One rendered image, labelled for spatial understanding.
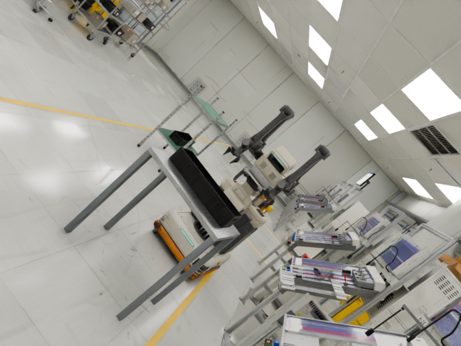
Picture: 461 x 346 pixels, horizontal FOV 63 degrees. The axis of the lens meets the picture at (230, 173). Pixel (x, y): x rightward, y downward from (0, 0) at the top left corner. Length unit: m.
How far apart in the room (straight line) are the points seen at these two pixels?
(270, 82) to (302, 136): 2.00
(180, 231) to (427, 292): 2.04
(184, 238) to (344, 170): 9.11
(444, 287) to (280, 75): 9.72
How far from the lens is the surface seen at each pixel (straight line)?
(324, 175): 11.94
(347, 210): 7.91
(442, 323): 2.39
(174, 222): 3.36
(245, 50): 12.57
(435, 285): 3.40
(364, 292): 3.31
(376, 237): 4.67
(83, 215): 2.57
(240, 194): 3.22
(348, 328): 2.51
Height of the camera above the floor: 1.44
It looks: 10 degrees down
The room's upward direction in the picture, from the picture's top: 49 degrees clockwise
